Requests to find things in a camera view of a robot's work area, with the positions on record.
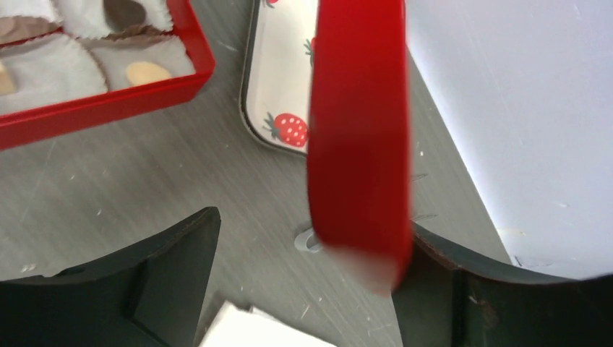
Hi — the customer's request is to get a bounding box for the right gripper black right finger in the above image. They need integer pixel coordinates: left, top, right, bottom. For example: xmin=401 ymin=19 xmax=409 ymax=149
xmin=392 ymin=226 xmax=612 ymax=347

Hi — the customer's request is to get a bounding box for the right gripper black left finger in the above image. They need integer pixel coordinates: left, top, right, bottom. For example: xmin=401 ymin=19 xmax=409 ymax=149
xmin=1 ymin=207 xmax=221 ymax=346

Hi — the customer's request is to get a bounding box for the red box lid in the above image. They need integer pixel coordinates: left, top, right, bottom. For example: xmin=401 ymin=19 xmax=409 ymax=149
xmin=306 ymin=1 xmax=413 ymax=295

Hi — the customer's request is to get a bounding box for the oval white chocolate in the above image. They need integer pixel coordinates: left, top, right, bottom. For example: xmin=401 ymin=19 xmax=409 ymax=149
xmin=125 ymin=61 xmax=172 ymax=86

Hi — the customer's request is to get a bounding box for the red chocolate box tray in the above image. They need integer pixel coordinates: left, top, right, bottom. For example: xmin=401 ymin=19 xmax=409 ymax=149
xmin=1 ymin=1 xmax=215 ymax=149

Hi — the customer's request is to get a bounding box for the white folded cloth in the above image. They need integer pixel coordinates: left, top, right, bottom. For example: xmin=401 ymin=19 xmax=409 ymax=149
xmin=199 ymin=301 xmax=334 ymax=347

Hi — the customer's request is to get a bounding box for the strawberry print tray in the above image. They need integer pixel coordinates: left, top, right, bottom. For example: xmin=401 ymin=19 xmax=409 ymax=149
xmin=240 ymin=1 xmax=319 ymax=155

